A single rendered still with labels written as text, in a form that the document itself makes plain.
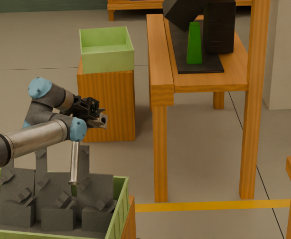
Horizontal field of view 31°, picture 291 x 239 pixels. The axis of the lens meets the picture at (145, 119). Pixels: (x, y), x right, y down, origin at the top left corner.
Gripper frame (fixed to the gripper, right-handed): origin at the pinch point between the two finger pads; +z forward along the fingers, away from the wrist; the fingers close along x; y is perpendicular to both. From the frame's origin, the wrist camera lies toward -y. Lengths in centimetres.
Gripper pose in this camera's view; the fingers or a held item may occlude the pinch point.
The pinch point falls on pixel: (98, 121)
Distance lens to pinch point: 201.3
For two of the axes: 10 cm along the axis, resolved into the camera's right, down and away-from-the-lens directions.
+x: 0.8, -9.4, 3.4
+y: 8.1, -1.4, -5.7
